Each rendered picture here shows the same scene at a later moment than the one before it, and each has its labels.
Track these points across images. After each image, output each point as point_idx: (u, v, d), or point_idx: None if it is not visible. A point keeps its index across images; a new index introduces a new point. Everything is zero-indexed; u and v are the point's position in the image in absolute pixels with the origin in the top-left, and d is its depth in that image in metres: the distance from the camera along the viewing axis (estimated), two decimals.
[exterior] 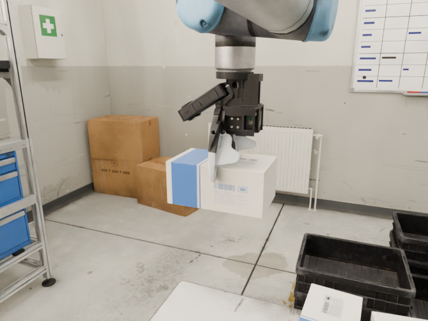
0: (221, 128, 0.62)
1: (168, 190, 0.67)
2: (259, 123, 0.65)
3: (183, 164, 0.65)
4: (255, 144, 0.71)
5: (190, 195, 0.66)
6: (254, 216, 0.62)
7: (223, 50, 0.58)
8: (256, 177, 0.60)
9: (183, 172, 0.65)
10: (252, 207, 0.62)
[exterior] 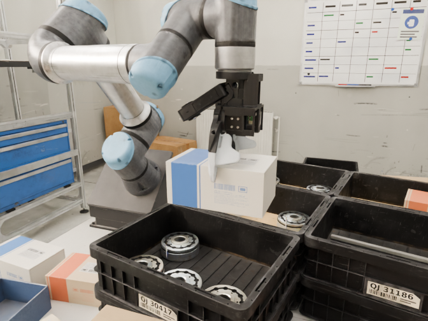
0: (221, 128, 0.62)
1: (168, 190, 0.67)
2: (259, 123, 0.65)
3: (183, 164, 0.65)
4: (255, 144, 0.71)
5: (190, 195, 0.66)
6: (254, 216, 0.62)
7: (223, 50, 0.58)
8: (256, 177, 0.60)
9: (183, 172, 0.65)
10: (252, 207, 0.62)
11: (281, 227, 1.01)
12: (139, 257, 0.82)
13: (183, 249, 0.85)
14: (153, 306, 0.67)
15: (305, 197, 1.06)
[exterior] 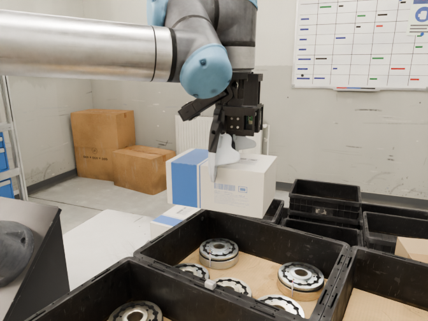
0: (221, 128, 0.62)
1: (168, 190, 0.67)
2: (259, 123, 0.65)
3: (183, 164, 0.65)
4: (255, 144, 0.71)
5: (190, 195, 0.66)
6: (254, 216, 0.62)
7: None
8: (256, 177, 0.60)
9: (183, 172, 0.65)
10: (252, 207, 0.62)
11: None
12: None
13: None
14: None
15: None
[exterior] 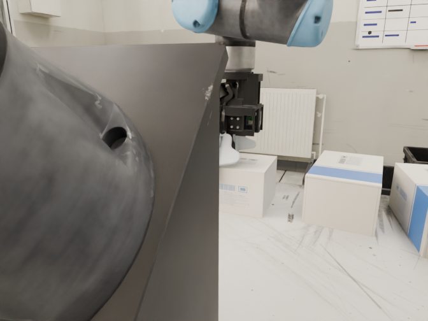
0: (221, 128, 0.62)
1: None
2: (259, 123, 0.65)
3: None
4: (255, 144, 0.71)
5: None
6: (254, 216, 0.62)
7: None
8: (256, 177, 0.60)
9: None
10: (252, 207, 0.62)
11: None
12: None
13: None
14: None
15: None
